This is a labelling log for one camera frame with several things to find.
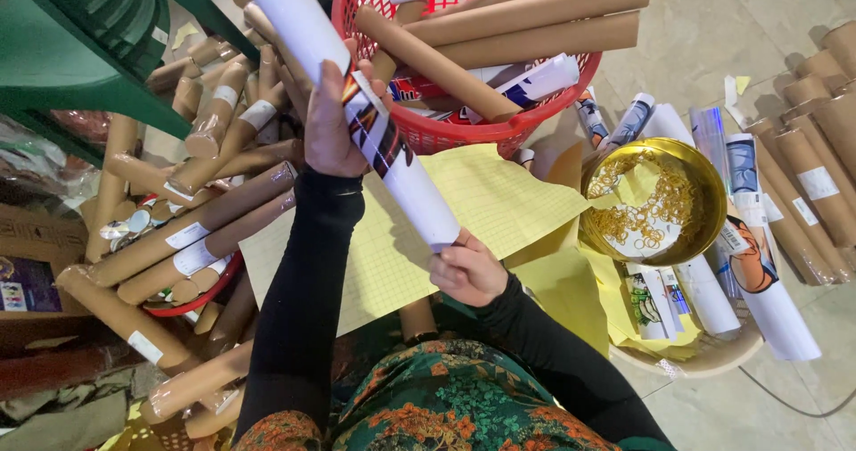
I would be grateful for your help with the gold metal bowl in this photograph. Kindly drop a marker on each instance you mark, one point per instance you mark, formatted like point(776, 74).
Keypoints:
point(709, 197)

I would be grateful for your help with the long white poster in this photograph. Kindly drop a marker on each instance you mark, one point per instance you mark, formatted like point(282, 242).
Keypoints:
point(401, 170)

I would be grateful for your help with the yellow grid paper sheet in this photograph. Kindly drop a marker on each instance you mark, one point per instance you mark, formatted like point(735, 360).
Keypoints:
point(495, 203)

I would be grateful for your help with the red round basket rim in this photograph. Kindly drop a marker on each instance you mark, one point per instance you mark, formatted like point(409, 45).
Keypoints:
point(200, 297)

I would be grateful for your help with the person's green floral dress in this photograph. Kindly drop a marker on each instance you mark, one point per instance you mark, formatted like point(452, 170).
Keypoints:
point(455, 397)

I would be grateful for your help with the pile of silver tube caps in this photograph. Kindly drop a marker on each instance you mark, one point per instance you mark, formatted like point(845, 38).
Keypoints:
point(130, 224)

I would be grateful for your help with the row of labelled cardboard tubes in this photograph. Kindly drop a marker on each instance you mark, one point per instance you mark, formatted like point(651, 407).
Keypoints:
point(816, 177)

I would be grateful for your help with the red plastic basket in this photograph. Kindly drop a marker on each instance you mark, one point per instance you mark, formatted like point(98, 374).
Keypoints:
point(468, 133)

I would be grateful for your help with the beige plastic basket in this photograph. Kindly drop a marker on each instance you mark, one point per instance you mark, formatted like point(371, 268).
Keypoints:
point(709, 357)

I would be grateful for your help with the white and yellow paper scraps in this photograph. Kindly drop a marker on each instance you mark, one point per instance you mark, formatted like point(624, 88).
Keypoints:
point(732, 97)

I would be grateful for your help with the green plastic chair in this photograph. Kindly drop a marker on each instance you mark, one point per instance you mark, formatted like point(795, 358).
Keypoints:
point(87, 43)

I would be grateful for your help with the white rolled poster blue print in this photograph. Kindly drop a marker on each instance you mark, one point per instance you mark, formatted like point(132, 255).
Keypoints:
point(535, 80)

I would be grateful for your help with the small yellow paper scrap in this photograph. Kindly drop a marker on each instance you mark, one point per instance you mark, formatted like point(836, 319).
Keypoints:
point(184, 35)

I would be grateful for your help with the plain yellow paper sheets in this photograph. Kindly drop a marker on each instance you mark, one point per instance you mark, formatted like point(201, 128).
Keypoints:
point(568, 290)

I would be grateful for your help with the heap of taped cardboard tubes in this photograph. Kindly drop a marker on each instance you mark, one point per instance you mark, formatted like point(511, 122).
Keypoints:
point(200, 230)

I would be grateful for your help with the grey cloth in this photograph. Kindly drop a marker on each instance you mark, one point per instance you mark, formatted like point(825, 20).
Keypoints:
point(60, 424)

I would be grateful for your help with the bundle of printed rolled posters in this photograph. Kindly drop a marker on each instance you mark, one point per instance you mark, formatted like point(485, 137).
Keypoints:
point(769, 284)

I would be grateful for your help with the pile of yellow rubber bands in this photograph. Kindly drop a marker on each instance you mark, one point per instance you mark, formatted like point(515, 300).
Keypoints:
point(659, 207)

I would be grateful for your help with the brown cardboard box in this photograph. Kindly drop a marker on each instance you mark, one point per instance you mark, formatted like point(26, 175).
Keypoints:
point(33, 237)

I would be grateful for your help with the person's right hand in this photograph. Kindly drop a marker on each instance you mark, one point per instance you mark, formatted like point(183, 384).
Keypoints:
point(476, 276)

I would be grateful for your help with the clear plastic bag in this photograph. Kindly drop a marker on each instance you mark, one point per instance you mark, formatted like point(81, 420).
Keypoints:
point(40, 157)

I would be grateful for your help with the person's left hand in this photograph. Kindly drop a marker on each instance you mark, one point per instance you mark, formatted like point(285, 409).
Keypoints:
point(327, 137)

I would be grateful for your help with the short brown cardboard tube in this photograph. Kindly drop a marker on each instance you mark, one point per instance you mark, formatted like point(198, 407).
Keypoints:
point(418, 317)

